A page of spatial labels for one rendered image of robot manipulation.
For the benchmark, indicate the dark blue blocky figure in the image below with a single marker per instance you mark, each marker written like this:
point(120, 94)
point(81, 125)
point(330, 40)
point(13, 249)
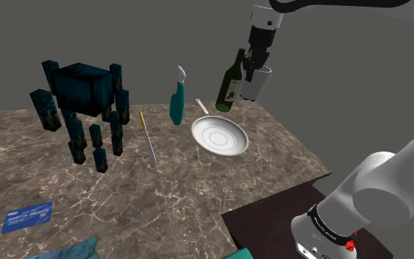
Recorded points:
point(81, 88)

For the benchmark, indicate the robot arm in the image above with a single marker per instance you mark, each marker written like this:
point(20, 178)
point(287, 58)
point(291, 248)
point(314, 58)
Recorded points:
point(389, 186)

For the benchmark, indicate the blue teal cloth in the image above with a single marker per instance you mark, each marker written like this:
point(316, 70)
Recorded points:
point(71, 251)

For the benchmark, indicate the blue card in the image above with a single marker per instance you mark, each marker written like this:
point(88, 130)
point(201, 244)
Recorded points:
point(27, 217)

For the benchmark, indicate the white cup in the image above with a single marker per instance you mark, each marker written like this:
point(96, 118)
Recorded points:
point(256, 86)

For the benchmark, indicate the white frying pan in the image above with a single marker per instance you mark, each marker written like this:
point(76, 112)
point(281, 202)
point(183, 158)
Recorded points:
point(220, 137)

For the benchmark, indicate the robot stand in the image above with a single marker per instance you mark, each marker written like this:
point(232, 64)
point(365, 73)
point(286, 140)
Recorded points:
point(264, 222)

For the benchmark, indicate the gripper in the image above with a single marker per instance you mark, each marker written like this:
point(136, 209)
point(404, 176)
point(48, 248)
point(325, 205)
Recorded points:
point(261, 39)

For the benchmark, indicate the teal object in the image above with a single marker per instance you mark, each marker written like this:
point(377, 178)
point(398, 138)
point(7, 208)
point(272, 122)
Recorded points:
point(239, 254)

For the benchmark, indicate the green wine bottle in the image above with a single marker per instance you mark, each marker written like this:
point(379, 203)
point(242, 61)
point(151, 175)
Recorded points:
point(230, 88)

